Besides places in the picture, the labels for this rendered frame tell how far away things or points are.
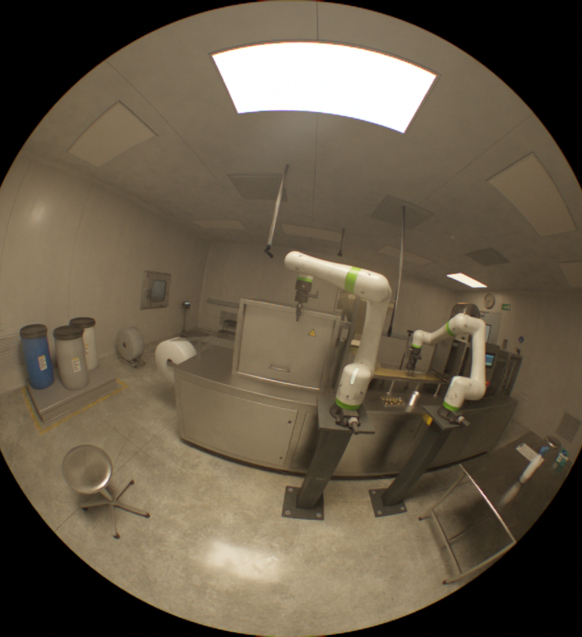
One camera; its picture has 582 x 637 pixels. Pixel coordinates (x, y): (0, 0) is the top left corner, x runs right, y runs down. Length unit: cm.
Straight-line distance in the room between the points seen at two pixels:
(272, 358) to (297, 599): 164
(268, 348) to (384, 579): 184
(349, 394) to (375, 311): 40
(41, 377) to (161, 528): 192
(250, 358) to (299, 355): 34
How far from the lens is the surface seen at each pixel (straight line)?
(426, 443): 139
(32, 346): 259
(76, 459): 140
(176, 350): 176
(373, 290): 77
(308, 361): 128
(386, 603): 163
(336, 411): 90
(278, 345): 126
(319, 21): 130
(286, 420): 128
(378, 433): 147
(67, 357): 241
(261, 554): 144
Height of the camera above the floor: 142
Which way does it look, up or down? 7 degrees down
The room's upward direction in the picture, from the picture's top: 10 degrees clockwise
